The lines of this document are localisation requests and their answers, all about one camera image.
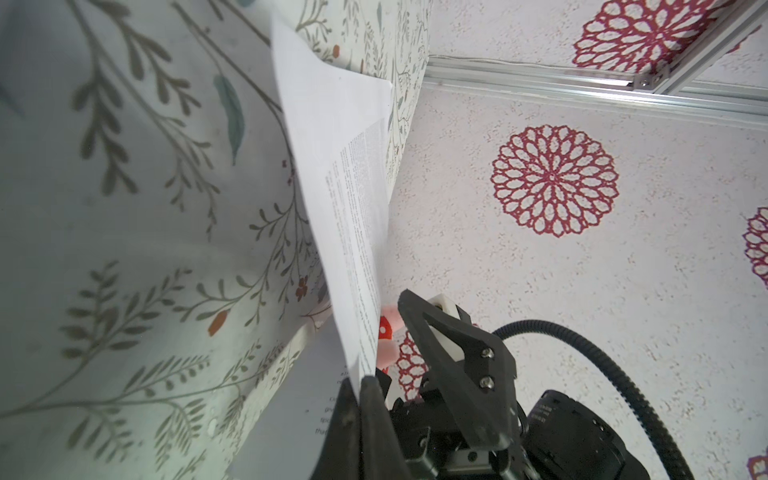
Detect text printed paper sheet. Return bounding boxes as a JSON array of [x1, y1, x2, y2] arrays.
[[226, 14, 394, 480]]

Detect pink plush toy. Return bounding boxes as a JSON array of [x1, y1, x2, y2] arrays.
[[376, 306, 404, 372]]

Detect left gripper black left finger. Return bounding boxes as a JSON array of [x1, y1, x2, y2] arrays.
[[310, 379, 362, 480]]

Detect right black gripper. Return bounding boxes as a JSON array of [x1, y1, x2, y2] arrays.
[[390, 290, 540, 479]]

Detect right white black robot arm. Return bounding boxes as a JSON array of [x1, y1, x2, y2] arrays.
[[377, 290, 692, 479]]

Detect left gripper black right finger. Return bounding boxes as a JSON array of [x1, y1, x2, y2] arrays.
[[359, 376, 412, 480]]

